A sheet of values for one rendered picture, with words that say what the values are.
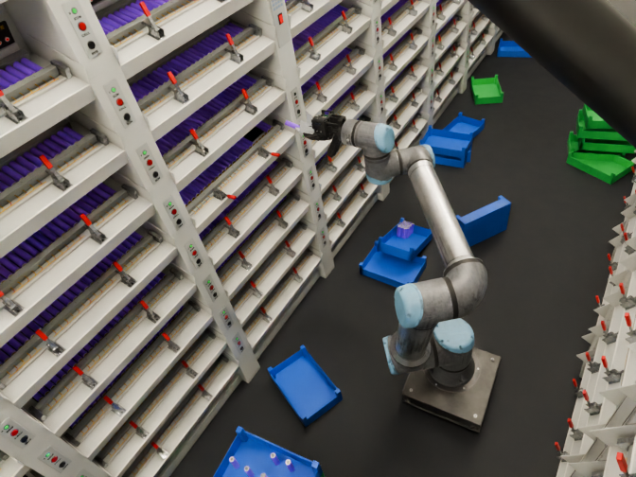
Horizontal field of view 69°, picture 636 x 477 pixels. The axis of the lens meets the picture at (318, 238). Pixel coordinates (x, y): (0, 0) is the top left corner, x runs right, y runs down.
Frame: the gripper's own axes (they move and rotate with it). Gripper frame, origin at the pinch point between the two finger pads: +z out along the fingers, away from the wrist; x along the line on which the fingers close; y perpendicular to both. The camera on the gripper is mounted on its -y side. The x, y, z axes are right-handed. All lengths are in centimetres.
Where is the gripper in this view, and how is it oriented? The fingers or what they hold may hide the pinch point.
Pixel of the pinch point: (300, 129)
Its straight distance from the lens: 176.8
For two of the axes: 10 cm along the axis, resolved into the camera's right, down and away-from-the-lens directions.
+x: -5.3, 6.5, -5.4
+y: -1.8, -7.1, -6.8
